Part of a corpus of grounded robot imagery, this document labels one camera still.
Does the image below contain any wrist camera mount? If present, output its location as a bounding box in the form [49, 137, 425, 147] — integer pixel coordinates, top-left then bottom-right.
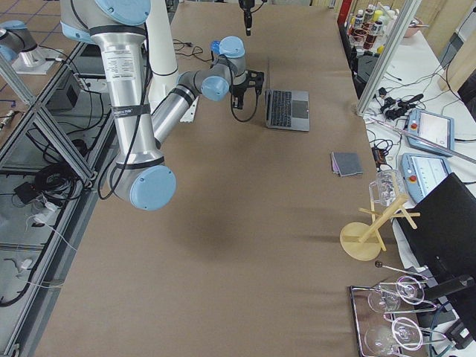
[246, 69, 265, 91]

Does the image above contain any upper wine glass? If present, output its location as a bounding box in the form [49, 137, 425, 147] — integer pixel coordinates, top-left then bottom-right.
[367, 275, 424, 313]

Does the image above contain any aluminium frame post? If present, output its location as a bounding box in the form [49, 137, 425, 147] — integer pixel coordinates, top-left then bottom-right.
[356, 0, 422, 117]

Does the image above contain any metal glass rack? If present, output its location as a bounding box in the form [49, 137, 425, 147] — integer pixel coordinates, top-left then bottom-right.
[349, 286, 455, 356]

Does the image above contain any wine glass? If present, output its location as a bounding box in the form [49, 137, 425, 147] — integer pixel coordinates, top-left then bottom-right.
[367, 275, 424, 313]
[364, 317, 423, 356]

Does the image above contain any wooden cup tree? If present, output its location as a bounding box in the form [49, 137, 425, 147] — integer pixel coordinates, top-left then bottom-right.
[340, 193, 420, 261]

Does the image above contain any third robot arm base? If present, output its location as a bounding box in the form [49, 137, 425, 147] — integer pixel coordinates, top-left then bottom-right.
[1, 20, 62, 75]

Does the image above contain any grey laptop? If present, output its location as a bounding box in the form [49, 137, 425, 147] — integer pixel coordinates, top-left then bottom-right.
[264, 57, 311, 132]

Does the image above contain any lower teach pendant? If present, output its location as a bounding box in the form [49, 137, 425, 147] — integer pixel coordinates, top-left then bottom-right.
[401, 153, 452, 203]

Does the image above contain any black power adapter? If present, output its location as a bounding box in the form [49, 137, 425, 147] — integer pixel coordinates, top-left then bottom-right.
[14, 182, 39, 204]

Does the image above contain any grey felt cloth stack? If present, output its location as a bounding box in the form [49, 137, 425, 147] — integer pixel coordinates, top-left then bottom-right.
[330, 152, 364, 177]

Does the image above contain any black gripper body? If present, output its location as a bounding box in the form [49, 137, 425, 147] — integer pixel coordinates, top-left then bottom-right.
[231, 82, 248, 109]

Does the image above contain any bottles and jars group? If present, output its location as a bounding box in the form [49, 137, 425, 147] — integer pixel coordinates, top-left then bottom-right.
[345, 1, 398, 54]

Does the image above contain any blue desk lamp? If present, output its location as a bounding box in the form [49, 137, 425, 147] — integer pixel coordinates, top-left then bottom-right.
[210, 40, 221, 55]

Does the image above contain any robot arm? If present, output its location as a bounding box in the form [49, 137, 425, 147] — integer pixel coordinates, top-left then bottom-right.
[238, 0, 267, 36]
[60, 1, 247, 210]

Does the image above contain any black monitor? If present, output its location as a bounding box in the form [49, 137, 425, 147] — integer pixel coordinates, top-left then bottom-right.
[397, 173, 475, 329]

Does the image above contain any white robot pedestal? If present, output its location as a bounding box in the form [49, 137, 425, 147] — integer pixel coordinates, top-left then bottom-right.
[146, 0, 179, 111]

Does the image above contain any lower wine glass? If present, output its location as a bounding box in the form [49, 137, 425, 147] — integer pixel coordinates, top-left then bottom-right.
[364, 317, 423, 356]

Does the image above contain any upper teach pendant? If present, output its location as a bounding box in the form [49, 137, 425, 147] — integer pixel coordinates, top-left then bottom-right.
[406, 109, 454, 150]

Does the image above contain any clear glass mug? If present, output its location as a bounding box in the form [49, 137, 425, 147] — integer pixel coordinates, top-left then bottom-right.
[369, 170, 407, 207]

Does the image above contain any teach pendant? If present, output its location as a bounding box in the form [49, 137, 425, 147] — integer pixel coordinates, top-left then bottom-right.
[406, 109, 454, 150]
[401, 153, 452, 203]

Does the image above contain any small black electronic box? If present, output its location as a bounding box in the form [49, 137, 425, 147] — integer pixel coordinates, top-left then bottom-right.
[371, 147, 387, 169]

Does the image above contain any black lamp power cable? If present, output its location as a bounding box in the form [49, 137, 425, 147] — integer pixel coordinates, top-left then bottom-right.
[173, 39, 213, 64]

